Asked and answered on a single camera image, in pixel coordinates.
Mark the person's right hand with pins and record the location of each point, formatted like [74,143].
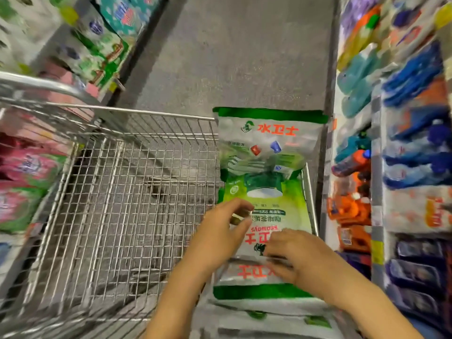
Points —
[314,264]

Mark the stack of pink detergent pouches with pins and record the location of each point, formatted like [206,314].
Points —
[21,173]

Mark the cluster of blue cleaner bottles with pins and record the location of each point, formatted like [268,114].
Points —
[417,123]

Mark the cluster of teal cleaner bottles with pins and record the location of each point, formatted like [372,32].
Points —
[360,74]

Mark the grey shopping cart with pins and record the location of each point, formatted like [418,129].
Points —
[127,208]

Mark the person's right forearm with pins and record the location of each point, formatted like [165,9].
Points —
[374,310]

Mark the row of teal blue pouches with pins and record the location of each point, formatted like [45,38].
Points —
[123,10]

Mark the store shelving with refill pouches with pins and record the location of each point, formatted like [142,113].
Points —
[42,53]

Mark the row of green white pouches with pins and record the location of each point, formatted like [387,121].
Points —
[92,46]

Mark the person's left hand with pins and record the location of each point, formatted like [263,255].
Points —
[215,240]

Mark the cluster of orange trigger sprayers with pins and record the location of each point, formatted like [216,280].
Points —
[349,208]

